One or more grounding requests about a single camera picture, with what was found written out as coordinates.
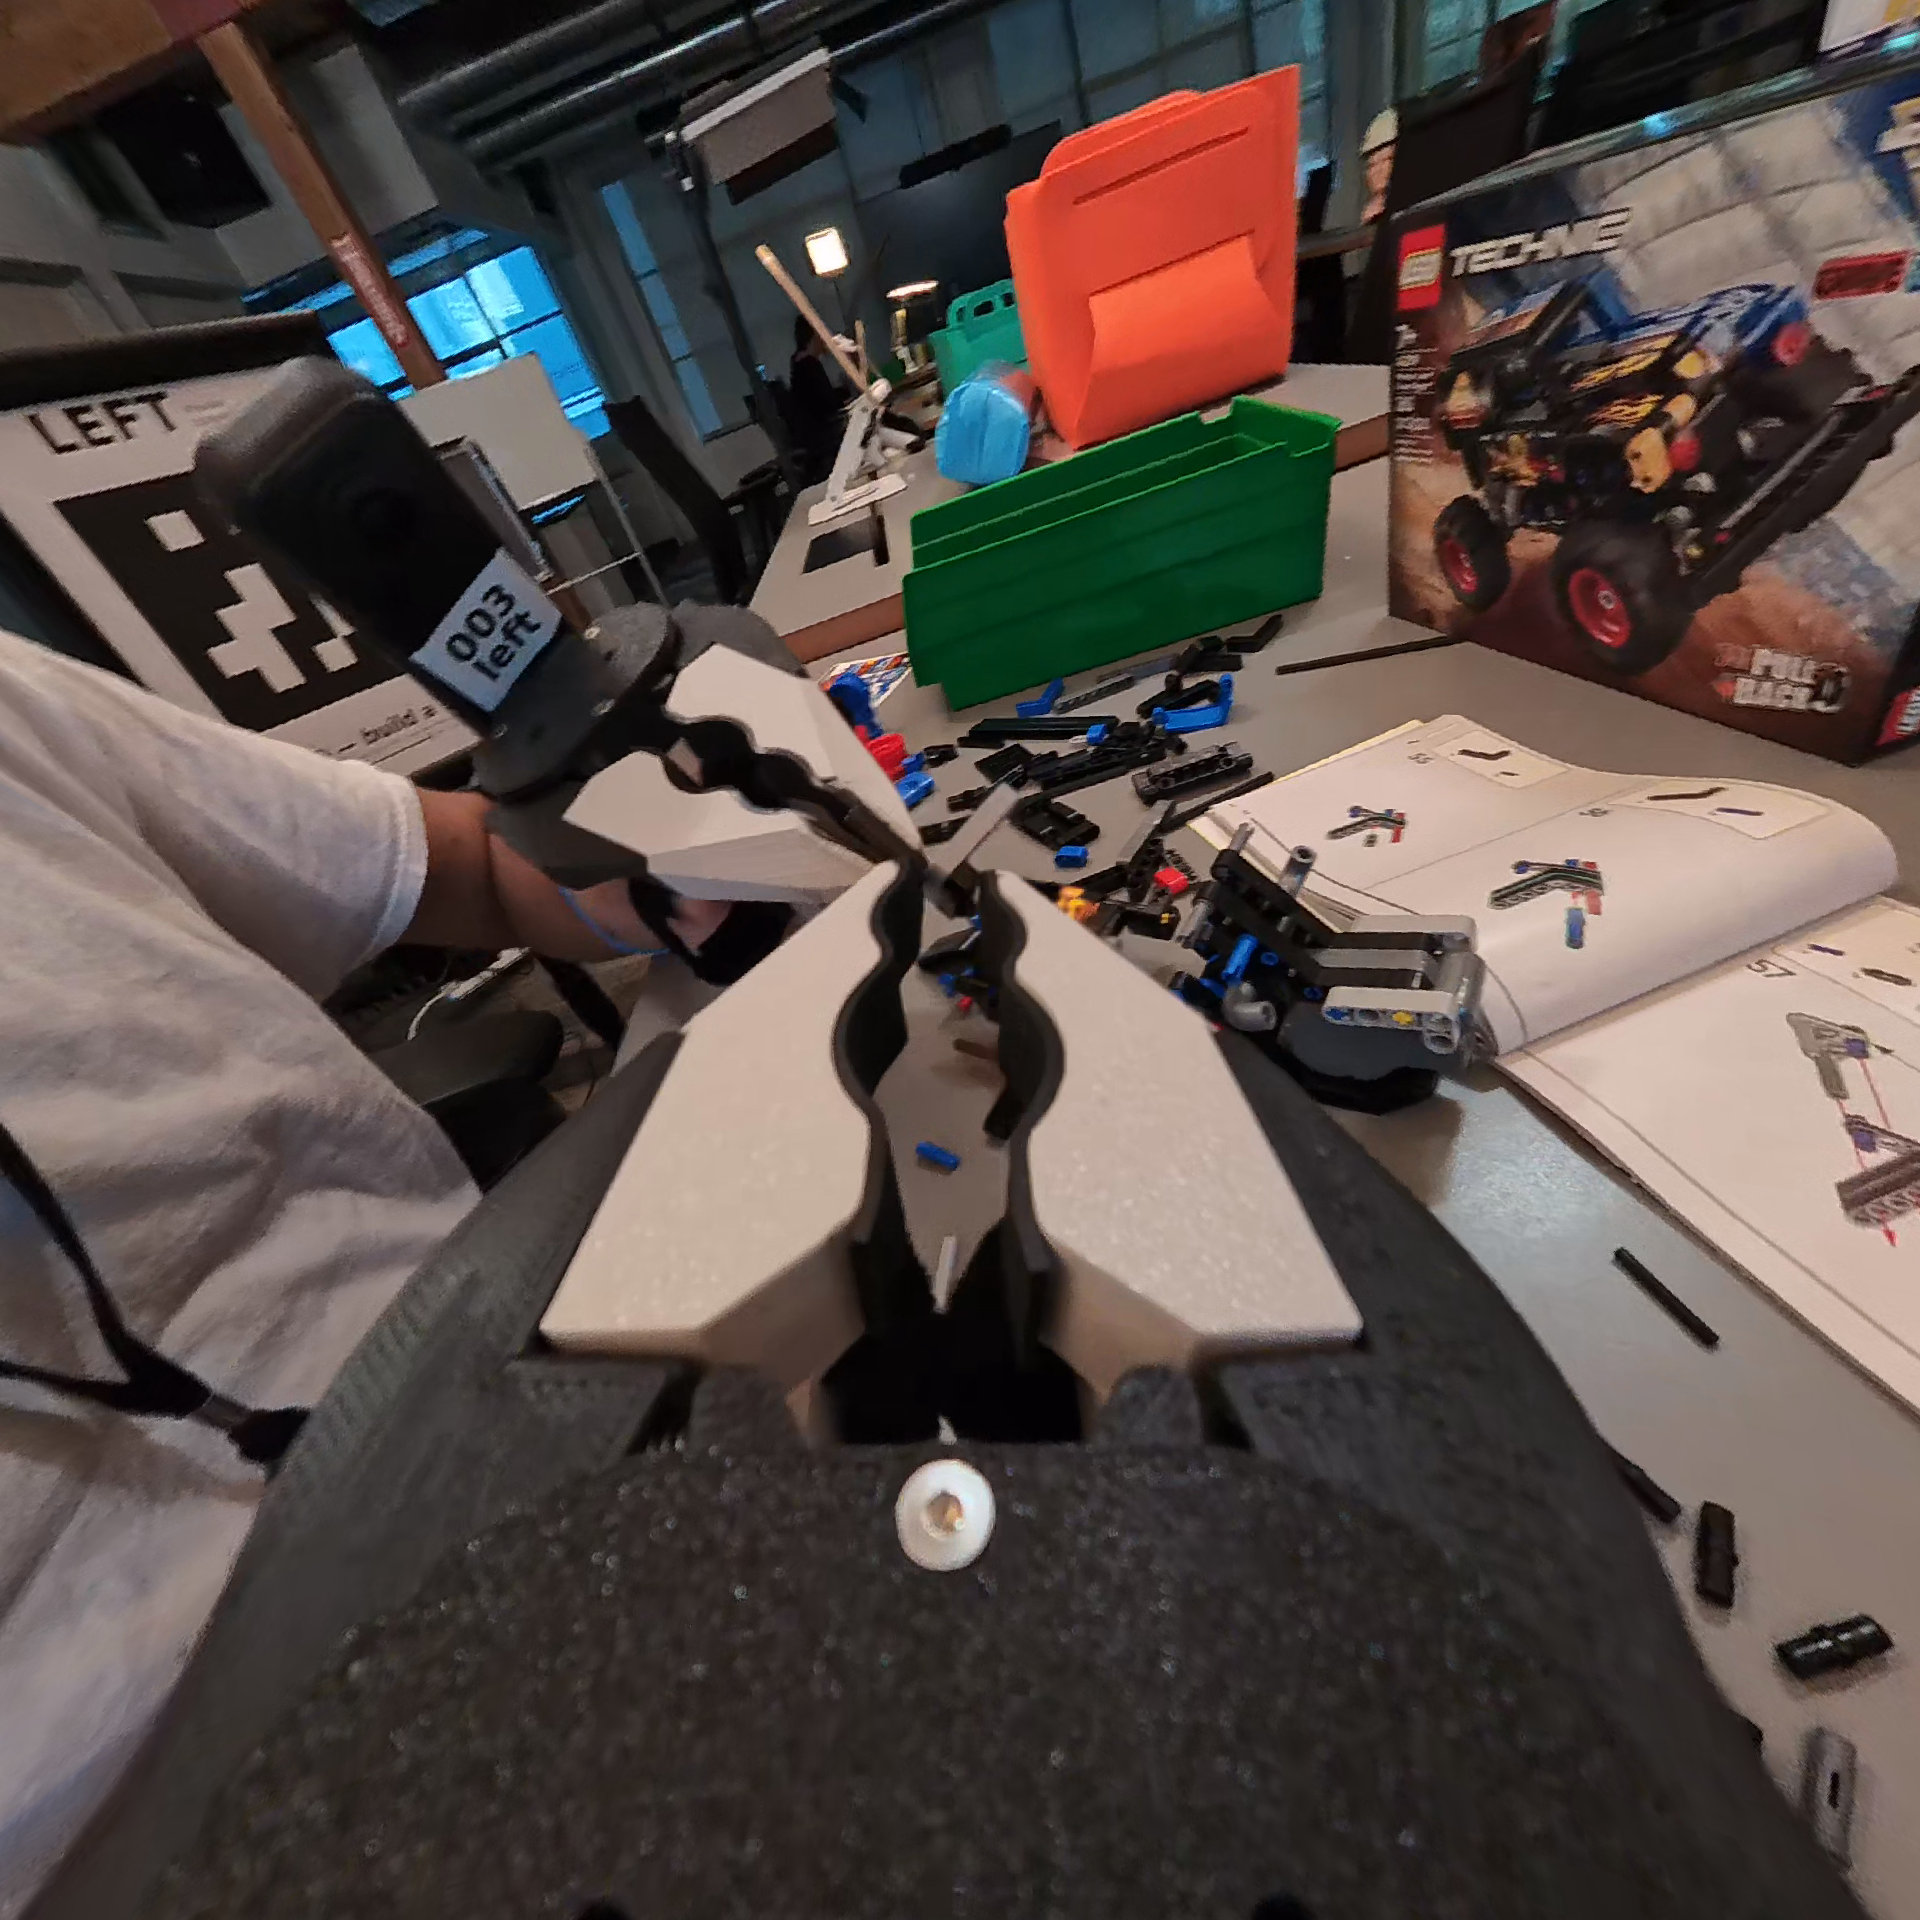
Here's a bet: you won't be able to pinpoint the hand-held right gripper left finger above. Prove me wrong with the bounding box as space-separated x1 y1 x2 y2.
538 859 928 1449

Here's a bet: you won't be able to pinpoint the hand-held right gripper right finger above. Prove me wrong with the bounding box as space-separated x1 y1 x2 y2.
944 871 1367 1443

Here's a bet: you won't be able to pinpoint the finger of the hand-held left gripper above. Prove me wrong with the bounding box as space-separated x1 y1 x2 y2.
660 644 939 880
563 751 911 910

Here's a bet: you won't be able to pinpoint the short black toy axle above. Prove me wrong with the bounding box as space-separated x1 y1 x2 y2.
1611 1246 1721 1346

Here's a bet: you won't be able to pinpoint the pile of small toy pins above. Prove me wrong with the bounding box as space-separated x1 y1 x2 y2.
1607 1443 1894 1870

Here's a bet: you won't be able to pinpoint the monster truck toy set box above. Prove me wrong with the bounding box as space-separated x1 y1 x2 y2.
1387 60 1920 769

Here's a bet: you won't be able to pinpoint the blue wristband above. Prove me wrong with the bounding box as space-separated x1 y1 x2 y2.
559 886 672 962

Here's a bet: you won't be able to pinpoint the black framed marker sign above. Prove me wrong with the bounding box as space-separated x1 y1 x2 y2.
0 311 482 782

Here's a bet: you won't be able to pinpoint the toy chassis with grey motor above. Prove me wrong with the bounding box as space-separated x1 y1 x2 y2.
1171 839 1495 1116

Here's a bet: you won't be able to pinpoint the pile of black toy beams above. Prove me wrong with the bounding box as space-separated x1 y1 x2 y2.
817 615 1292 962

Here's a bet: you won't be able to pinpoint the light blue roll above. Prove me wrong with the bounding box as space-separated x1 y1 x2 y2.
937 375 1040 486

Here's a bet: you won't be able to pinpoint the stacked green plastic bins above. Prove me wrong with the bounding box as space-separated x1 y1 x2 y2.
900 399 1342 712

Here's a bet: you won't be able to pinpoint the teal plastic basket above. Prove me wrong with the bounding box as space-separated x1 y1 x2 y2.
930 282 1028 385

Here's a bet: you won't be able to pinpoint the person's white shirt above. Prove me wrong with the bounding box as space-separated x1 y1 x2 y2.
0 632 482 1876

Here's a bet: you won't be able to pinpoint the building instruction booklet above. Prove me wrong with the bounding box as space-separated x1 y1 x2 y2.
1185 718 1920 1419

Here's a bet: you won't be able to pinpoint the long black toy axle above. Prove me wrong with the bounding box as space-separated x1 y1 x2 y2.
1275 633 1456 674

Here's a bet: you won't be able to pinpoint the orange plastic container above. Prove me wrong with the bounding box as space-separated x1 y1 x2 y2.
1002 64 1306 449

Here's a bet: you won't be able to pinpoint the black lanyard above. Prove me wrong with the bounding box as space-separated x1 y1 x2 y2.
0 1124 310 1472

